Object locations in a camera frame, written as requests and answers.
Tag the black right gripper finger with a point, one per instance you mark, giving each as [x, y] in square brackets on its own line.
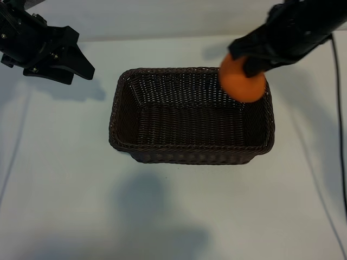
[241, 48]
[256, 67]

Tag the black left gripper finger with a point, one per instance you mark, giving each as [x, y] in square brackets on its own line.
[51, 74]
[80, 63]

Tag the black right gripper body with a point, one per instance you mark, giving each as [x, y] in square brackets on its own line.
[287, 35]

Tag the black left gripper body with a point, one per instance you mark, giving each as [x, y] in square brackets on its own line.
[29, 40]

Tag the orange fruit with knob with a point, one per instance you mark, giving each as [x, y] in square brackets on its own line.
[238, 86]

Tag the dark brown woven basket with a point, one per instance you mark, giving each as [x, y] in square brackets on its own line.
[189, 122]

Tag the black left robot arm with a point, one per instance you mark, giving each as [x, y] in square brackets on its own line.
[8, 3]

